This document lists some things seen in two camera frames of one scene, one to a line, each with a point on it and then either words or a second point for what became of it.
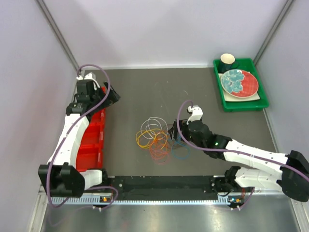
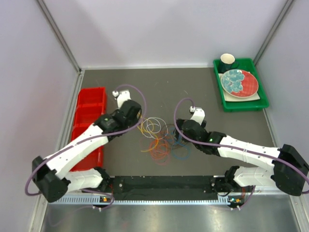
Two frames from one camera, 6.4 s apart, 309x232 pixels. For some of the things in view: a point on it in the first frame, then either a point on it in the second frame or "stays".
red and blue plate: x=240 y=83 stays
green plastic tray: x=253 y=106 stays
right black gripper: x=174 y=131 stays
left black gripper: x=112 y=98 -> x=135 y=121
